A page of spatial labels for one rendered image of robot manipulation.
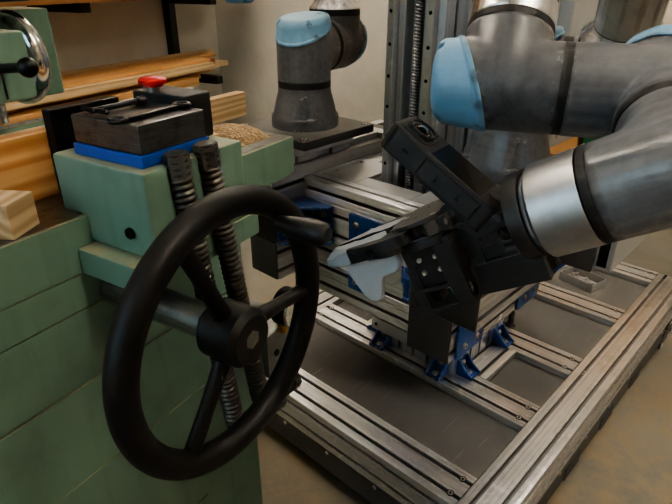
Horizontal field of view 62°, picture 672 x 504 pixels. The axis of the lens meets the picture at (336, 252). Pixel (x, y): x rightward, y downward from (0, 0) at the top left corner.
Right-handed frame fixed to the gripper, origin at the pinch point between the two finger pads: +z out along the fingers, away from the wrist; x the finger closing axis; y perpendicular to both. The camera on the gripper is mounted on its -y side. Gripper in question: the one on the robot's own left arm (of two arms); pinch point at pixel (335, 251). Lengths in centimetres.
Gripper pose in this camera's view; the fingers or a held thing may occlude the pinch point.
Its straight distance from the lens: 56.0
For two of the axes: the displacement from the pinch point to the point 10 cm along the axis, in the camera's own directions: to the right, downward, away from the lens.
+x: 5.2, -3.8, 7.7
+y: 4.3, 8.9, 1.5
